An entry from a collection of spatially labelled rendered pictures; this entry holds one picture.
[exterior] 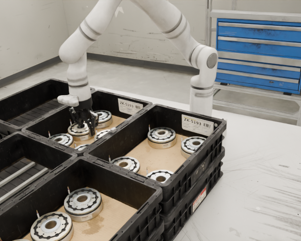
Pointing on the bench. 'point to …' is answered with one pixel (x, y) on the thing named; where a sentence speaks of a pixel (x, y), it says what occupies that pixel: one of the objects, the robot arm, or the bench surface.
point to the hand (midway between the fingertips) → (87, 130)
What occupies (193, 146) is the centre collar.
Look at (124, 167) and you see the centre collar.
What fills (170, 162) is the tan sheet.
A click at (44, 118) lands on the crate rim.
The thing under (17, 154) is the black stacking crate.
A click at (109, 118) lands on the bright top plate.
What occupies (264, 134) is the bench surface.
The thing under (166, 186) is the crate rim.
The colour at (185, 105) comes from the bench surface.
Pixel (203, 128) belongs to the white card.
